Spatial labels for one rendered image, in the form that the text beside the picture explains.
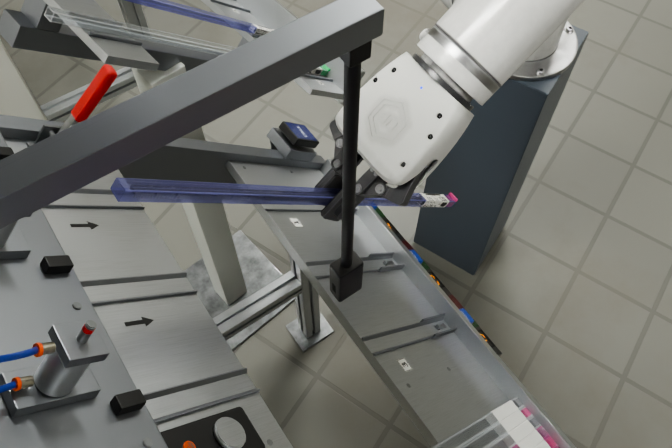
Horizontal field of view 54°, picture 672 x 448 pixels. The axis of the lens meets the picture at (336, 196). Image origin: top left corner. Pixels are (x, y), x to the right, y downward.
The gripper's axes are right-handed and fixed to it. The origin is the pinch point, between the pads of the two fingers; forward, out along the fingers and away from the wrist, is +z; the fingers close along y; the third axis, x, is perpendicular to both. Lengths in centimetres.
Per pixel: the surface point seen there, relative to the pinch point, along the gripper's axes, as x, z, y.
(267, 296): 54, 40, -23
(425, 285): 26.8, 6.2, 5.3
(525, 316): 111, 15, 5
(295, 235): 10.2, 10.1, -5.6
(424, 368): 15.2, 9.3, 15.4
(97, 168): -40.5, -5.7, 12.9
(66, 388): -31.5, 9.3, 12.2
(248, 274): 80, 55, -44
